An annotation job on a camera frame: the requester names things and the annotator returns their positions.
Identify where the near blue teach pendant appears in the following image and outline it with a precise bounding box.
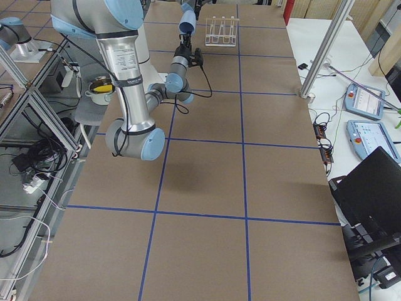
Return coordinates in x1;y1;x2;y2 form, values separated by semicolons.
346;120;400;163

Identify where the aluminium frame post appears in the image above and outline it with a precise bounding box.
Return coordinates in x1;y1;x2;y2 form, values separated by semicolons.
299;0;355;103

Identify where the white wire cup holder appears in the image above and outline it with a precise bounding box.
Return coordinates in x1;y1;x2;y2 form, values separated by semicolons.
205;16;239;47

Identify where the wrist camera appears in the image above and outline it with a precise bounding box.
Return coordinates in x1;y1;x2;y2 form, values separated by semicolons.
189;48;204;70

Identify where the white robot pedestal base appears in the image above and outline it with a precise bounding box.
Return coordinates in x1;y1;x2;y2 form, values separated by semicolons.
135;23;169;91

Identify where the white pot with yellow contents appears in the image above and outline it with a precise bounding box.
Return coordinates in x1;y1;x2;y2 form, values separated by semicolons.
85;76;115;106

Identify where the red cylinder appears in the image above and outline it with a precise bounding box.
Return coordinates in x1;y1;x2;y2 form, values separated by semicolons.
283;0;296;25

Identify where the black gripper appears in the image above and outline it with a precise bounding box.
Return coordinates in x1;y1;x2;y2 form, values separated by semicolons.
174;33;192;63

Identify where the black laptop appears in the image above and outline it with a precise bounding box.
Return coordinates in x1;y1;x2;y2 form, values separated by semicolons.
328;145;401;239

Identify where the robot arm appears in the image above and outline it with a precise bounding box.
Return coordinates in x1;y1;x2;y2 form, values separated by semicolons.
1;17;32;51
51;0;202;161

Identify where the blue teach pendant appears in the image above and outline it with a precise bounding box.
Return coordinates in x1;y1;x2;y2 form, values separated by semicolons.
346;120;400;163
344;83;385;120

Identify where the far blue teach pendant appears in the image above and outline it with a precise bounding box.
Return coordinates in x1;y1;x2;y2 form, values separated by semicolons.
344;83;385;120

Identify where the light blue plastic cup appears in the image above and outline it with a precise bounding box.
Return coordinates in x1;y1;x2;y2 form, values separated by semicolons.
179;10;196;34

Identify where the black orange usb hub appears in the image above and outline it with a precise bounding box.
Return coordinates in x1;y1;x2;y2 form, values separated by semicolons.
313;122;334;165

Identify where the small black device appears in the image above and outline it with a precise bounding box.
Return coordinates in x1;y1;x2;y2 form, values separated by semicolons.
298;63;308;70

